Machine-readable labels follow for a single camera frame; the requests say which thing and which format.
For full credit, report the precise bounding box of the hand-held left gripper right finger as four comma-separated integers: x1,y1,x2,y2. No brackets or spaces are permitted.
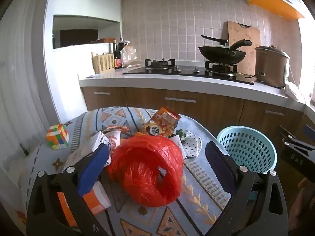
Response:
204,141,288,236

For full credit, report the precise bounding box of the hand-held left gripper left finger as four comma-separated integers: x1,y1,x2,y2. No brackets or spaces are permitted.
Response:
27,144,110,236

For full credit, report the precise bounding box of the light blue plastic basket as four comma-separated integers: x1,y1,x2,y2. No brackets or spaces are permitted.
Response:
217,126,277,175

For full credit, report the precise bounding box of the red plastic bag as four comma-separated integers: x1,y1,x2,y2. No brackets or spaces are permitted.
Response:
106,135,184,207

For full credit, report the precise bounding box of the person's right hand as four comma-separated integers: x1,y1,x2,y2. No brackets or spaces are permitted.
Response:
289,177,315,236

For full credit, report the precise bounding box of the white carton box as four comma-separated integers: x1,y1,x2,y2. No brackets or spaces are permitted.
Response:
63,131,111,172

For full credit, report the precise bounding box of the patterned blue tablecloth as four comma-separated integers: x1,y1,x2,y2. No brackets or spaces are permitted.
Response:
18,106,233,236

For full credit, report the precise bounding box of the orange and white carton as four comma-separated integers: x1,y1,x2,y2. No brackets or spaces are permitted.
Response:
57,181,112,228

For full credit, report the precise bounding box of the polka dot paper wrapper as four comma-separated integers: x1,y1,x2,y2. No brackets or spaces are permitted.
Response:
170,130,203,159

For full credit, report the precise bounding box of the white crumpled cloth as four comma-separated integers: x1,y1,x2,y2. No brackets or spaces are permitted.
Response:
285,82,306,101

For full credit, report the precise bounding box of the colourful puzzle cube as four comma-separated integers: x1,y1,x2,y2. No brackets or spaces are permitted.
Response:
46,124,69,150

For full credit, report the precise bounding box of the orange snack packet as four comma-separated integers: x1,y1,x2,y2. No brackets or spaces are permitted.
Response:
103,125,131,133

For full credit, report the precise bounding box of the wooden kitchen counter cabinet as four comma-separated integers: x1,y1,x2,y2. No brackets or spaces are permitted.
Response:
78,66,315,153

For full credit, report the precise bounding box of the orange panda snack box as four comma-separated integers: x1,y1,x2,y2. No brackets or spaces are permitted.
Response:
140,106,182,138

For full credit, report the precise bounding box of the brown rice cooker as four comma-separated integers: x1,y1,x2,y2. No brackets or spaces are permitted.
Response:
255,45,291,89

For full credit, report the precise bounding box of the black gas stove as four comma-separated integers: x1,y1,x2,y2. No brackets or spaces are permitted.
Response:
122,58,254,85

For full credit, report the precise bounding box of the beige slotted utensil holder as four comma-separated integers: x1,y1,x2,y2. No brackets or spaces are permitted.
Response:
92,52,116,74

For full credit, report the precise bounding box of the black wok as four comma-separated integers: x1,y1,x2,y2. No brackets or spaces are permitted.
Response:
198,39,253,65

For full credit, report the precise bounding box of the soy sauce bottle red label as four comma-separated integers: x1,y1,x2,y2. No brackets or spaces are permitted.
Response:
113,39,122,70

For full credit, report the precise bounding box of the wooden cutting board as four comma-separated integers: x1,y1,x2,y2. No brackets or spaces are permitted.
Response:
223,21,261,77

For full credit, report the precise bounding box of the clear plastic bag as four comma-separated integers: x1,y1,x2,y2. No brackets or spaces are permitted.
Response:
121,45,142,68

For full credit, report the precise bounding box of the black cooking ladle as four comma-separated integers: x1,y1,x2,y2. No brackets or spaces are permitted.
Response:
201,35,230,47

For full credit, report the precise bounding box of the orange wall cabinet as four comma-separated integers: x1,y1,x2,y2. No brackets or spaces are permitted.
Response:
247,0,306,20

